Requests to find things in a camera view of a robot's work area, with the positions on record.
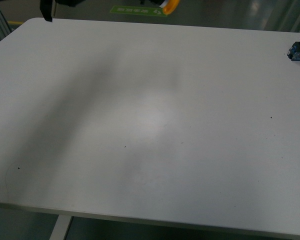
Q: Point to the yellow push button switch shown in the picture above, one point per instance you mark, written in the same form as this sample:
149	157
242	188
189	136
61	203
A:
165	7

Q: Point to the green floor sign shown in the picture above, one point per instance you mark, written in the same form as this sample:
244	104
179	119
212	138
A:
140	11

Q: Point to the white table leg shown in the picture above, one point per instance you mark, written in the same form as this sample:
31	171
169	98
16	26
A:
61	227

